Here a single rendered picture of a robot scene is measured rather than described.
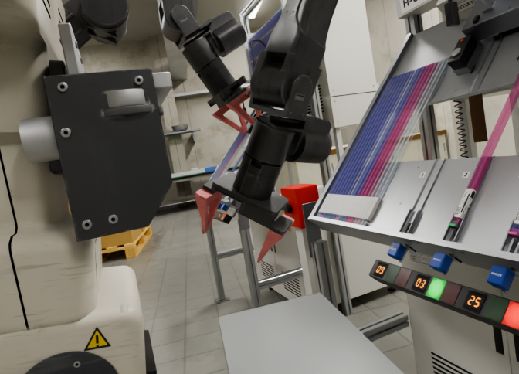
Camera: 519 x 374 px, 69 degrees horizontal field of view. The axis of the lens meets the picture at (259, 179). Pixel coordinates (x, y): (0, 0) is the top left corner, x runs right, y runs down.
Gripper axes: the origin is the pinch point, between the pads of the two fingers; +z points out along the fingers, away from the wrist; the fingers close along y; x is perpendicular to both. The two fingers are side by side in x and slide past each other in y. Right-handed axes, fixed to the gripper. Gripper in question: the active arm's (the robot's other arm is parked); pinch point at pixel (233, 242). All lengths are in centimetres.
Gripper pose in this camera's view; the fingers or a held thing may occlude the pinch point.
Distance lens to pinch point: 59.2
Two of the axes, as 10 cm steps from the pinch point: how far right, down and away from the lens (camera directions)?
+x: -3.5, 2.4, -9.1
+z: -3.2, 8.8, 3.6
